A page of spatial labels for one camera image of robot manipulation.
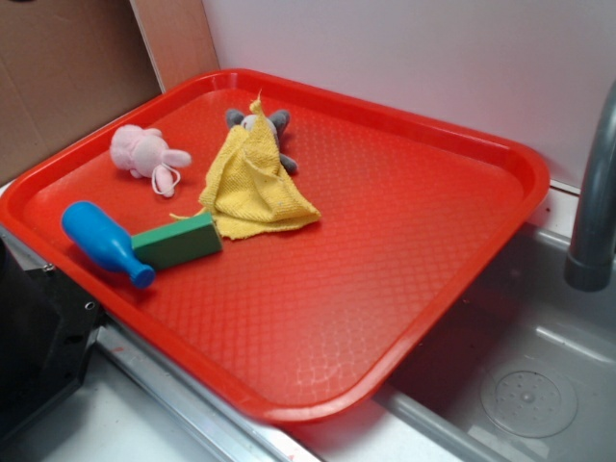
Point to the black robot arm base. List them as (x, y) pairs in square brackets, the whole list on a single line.
[(48, 327)]

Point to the green rectangular block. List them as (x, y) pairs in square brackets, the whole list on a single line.
[(178, 243)]

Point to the yellow terry cloth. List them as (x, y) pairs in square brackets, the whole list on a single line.
[(247, 190)]

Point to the red plastic tray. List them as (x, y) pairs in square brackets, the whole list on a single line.
[(295, 326)]

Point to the grey plush toy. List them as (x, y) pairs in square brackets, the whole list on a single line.
[(277, 122)]

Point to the pink plush bunny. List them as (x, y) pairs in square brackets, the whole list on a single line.
[(144, 153)]

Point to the blue plastic toy bottle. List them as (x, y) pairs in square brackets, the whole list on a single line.
[(105, 242)]

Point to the light wooden board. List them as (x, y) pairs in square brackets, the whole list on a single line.
[(177, 38)]

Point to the grey plastic sink basin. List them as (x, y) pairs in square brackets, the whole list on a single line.
[(521, 368)]

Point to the grey sink faucet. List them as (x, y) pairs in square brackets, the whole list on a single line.
[(591, 252)]

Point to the brown cardboard panel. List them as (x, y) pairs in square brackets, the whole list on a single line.
[(67, 69)]

